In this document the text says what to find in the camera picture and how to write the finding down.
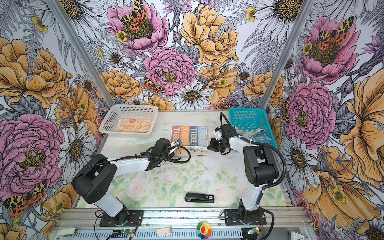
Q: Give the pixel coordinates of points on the blue patterned towel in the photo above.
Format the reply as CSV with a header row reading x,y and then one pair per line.
x,y
256,135

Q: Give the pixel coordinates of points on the multicolour striped letter towel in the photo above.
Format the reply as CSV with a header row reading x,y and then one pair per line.
x,y
193,138

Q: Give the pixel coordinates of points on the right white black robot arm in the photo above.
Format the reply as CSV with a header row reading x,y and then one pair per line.
x,y
261,171

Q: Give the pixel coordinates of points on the aluminium front rail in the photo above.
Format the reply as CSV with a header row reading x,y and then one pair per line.
x,y
177,218

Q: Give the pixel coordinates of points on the teal plastic basket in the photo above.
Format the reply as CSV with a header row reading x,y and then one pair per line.
x,y
250,119

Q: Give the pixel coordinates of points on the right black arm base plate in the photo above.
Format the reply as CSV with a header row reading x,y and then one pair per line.
x,y
240,217

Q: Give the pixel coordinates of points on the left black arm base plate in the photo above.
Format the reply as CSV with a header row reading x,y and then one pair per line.
x,y
126,218

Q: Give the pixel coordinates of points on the black stapler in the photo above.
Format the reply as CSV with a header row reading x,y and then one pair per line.
x,y
199,198

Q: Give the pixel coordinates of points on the white plastic basket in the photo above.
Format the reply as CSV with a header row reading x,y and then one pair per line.
x,y
117,112

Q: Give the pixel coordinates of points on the pink eraser block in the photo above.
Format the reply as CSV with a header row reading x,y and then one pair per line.
x,y
164,231

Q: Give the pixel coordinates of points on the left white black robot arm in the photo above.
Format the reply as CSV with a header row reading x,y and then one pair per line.
x,y
93,181

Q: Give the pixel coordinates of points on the orange rabbit print towel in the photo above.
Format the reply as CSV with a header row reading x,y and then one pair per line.
x,y
134,125

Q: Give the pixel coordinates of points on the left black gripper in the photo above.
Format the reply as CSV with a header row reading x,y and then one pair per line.
x,y
169,156

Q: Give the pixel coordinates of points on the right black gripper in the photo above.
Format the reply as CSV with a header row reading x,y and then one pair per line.
x,y
212,146

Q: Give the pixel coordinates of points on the colourful flower toy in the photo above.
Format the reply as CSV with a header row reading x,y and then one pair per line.
x,y
204,230

